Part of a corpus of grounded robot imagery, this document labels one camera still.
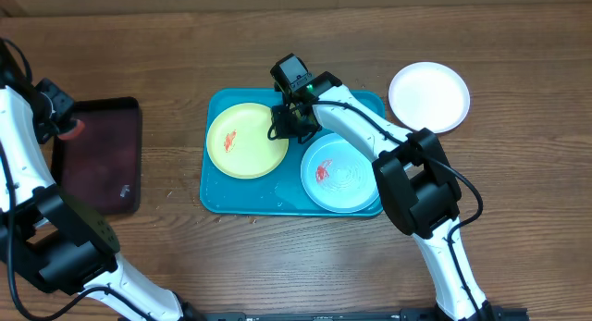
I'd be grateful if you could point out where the light blue plate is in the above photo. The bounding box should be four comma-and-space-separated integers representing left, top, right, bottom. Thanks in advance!
301, 133, 378, 214

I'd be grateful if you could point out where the white plate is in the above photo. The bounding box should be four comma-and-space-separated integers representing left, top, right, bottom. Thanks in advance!
388, 62, 471, 133

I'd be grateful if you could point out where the black water tray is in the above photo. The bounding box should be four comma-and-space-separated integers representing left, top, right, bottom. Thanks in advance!
51, 97, 142, 216

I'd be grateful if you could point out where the teal plastic tray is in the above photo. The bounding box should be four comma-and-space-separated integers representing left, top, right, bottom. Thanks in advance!
200, 88, 386, 217

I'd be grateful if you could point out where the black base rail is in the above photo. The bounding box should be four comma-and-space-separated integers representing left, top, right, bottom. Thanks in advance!
117, 306, 531, 321

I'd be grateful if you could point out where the yellow-green plate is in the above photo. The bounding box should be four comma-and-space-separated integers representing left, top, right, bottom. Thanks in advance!
206, 103, 289, 179

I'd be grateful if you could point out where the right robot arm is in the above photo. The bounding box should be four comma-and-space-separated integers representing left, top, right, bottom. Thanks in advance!
268, 54, 496, 320

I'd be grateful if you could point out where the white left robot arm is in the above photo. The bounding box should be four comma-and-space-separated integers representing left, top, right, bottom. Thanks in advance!
1, 39, 205, 320

